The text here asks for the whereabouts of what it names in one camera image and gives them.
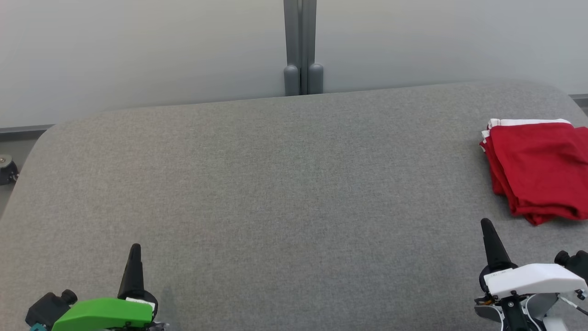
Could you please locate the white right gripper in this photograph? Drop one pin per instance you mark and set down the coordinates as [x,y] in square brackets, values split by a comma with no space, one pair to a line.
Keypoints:
[537,278]

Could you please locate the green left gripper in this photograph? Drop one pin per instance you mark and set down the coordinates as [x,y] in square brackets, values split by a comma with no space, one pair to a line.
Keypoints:
[105,315]

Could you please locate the red white basketball jersey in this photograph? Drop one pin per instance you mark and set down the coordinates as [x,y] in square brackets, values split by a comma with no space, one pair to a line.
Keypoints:
[542,217]

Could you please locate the red shorts white trim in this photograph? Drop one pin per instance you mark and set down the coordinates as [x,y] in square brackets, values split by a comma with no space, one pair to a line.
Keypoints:
[537,161]

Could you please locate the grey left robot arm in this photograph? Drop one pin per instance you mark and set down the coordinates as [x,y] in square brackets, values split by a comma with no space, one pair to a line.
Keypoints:
[158,326]

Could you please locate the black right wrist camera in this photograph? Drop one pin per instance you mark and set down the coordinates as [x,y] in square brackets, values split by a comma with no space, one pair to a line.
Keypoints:
[574,264]

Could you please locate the teal left camera connector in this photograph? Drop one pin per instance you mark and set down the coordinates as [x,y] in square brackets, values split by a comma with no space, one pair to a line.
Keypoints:
[36,328]

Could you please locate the grey partition post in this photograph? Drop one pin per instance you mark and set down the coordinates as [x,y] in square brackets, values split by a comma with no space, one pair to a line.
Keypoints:
[303,46]

